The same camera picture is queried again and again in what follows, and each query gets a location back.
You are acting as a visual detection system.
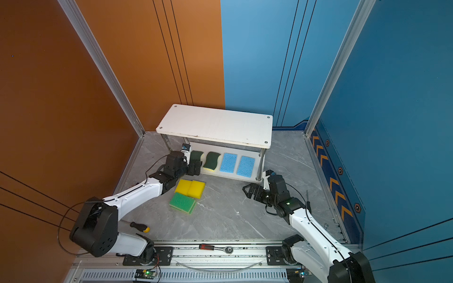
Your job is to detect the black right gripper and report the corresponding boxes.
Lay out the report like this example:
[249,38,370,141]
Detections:
[242,183,278,207]

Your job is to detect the green yellow wavy sponge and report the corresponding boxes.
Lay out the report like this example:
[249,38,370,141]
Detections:
[203,152,221,172]
[189,150,204,164]

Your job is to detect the light green sponge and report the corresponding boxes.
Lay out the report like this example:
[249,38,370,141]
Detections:
[169,193,197,215]

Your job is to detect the blue cellulose sponge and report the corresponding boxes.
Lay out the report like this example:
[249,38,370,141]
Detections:
[219,153,238,173]
[237,156,256,178]

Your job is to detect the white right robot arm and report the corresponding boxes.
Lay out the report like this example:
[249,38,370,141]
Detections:
[243,171,375,283]

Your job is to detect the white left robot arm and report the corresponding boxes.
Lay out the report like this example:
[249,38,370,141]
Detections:
[69,151,202,262]

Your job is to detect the white two-tier shelf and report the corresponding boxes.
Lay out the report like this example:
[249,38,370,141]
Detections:
[156,104,273,183]

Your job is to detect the yellow foam sponge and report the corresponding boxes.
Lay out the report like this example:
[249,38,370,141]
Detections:
[188,180,205,199]
[175,179,192,196]

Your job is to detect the right circuit board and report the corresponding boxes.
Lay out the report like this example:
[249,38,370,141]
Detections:
[286,269,306,283]

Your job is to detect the left green circuit board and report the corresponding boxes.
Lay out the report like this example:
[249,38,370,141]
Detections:
[134,269,159,281]

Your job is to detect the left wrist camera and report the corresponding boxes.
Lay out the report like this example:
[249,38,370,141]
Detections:
[181,143,191,153]

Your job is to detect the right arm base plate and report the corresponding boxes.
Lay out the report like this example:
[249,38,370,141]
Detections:
[265,246,294,266]

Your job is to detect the yellow handled screwdriver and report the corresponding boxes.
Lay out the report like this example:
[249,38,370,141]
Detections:
[122,220,150,233]

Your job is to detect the red handled ratchet tool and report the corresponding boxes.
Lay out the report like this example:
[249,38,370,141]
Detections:
[199,244,234,254]

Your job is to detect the aluminium front rail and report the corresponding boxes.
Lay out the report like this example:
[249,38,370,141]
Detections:
[65,239,320,283]

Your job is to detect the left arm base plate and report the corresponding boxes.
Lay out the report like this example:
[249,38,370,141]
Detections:
[122,246,174,266]

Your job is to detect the aluminium left corner post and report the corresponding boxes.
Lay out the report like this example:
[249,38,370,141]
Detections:
[58,0,146,138]

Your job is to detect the aluminium corner post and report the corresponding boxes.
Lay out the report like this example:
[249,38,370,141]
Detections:
[304,0,376,137]
[58,0,146,138]

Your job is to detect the aluminium right corner post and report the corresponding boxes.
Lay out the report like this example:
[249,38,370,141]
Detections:
[304,0,376,137]

